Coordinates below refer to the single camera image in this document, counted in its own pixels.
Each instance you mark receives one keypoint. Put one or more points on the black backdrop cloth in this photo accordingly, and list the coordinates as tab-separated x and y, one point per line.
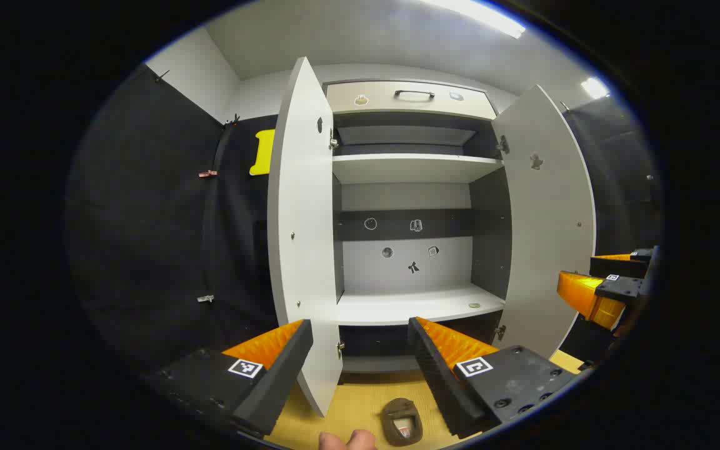
147	219

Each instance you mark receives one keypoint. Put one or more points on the small ceiling light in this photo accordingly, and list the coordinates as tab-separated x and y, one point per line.
594	87

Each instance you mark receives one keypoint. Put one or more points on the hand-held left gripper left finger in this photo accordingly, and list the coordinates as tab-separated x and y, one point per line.
285	369

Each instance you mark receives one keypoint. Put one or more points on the brown shoe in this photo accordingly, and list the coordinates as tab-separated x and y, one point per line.
391	428

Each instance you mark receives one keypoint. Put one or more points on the red clip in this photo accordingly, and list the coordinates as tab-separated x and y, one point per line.
207	173

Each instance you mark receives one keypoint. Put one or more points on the black clip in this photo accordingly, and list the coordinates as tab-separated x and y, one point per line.
234	119
161	76

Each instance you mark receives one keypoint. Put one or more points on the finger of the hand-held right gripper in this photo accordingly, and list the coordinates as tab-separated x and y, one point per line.
616	267
622	289

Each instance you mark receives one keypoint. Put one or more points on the white shoe cabinet door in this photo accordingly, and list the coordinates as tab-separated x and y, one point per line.
304	250
547	250

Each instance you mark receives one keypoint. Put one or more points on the white cabinet drawer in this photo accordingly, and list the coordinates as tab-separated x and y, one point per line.
385	94

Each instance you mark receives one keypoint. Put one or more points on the silver clip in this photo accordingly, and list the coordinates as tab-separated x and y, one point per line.
205	299

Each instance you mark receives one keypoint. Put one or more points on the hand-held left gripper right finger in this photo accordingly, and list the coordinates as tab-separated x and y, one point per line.
435	381

